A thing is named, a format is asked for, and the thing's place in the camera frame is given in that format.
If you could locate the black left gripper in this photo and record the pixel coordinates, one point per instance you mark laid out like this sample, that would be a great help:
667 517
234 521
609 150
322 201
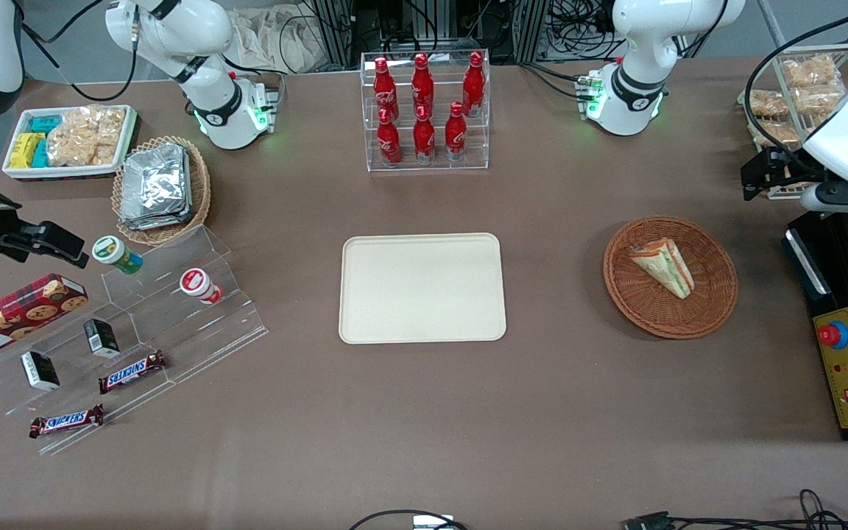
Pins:
790 166

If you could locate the triangle sandwich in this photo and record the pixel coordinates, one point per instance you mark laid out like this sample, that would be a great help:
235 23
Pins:
665 266

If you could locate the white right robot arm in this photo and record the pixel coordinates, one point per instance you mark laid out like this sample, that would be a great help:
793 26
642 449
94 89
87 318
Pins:
174 37

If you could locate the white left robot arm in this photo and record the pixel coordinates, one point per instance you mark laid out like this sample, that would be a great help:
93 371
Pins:
645 44

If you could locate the white rectangular snack tray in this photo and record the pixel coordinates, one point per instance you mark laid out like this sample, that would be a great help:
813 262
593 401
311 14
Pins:
63 174

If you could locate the round brown wicker basket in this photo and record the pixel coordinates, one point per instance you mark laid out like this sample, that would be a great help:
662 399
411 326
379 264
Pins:
711 294

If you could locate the oval tan wicker basket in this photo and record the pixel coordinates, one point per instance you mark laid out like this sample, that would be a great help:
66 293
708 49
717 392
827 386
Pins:
202 193

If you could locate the beige plastic serving tray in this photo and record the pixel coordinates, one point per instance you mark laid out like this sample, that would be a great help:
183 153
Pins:
422 288

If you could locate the clear bag of crackers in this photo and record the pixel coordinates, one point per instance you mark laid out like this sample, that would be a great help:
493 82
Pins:
821 101
776 133
766 102
85 136
809 71

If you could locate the red tartan cookie box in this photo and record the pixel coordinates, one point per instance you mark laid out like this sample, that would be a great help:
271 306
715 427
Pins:
19 316

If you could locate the green yogurt cup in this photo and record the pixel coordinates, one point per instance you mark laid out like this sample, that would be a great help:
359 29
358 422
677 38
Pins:
116 254

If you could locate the teal snack packet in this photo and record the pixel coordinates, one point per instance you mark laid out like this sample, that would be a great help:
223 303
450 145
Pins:
40 154
45 123

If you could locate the yellow snack packet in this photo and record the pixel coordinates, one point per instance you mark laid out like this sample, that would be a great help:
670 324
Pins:
24 150

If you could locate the small black carton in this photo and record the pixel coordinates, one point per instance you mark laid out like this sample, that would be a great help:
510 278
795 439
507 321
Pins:
102 338
40 371

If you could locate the silver foil packet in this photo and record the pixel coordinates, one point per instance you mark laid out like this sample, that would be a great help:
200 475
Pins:
155 180
159 223

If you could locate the black machine with yellow panel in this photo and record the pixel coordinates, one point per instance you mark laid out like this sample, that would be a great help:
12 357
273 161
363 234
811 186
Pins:
847 280

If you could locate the brown Snickers bar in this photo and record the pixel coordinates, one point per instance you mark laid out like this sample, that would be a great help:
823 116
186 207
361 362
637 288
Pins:
133 372
67 421

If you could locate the red yogurt cup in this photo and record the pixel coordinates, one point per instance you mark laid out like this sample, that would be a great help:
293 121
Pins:
199 285

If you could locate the red emergency stop button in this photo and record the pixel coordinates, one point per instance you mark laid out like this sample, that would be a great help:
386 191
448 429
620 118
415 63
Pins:
832 335

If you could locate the red cola bottle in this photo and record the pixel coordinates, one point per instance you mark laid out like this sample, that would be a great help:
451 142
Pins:
474 85
389 140
456 132
422 85
384 88
424 136

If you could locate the beige crumpled cloth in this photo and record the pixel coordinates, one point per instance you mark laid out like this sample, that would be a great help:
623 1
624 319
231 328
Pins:
269 37

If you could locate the clear acrylic bottle rack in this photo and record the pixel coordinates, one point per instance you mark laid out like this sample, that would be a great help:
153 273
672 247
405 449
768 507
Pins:
440 166

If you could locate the small white device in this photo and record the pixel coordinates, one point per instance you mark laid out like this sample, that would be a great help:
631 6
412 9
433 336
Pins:
433 523

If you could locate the aluminium frame rack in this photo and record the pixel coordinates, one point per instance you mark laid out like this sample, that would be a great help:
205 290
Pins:
336 29

